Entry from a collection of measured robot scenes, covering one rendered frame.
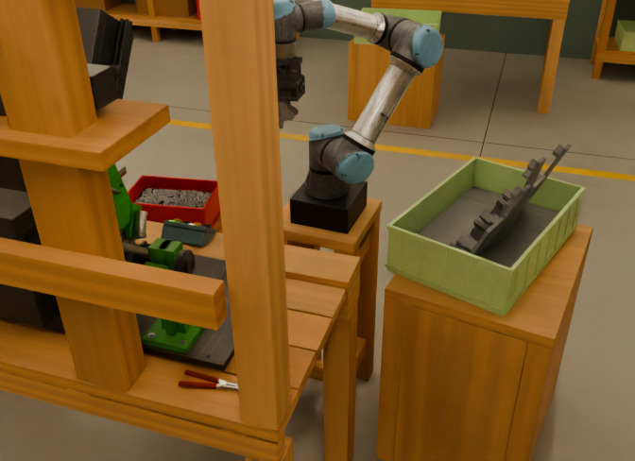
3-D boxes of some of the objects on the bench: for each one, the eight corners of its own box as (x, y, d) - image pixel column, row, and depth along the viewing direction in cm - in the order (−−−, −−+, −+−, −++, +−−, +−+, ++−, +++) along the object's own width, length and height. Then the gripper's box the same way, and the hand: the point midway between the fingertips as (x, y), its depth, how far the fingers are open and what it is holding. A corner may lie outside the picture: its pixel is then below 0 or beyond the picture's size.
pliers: (178, 386, 160) (177, 383, 159) (186, 371, 164) (185, 367, 163) (239, 398, 156) (239, 394, 156) (247, 382, 161) (246, 379, 160)
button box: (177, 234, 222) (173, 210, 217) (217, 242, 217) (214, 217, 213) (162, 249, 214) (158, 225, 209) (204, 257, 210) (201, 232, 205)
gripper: (295, 62, 178) (298, 136, 188) (305, 53, 185) (306, 124, 196) (265, 59, 180) (269, 133, 191) (276, 51, 187) (279, 121, 198)
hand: (279, 124), depth 193 cm, fingers closed
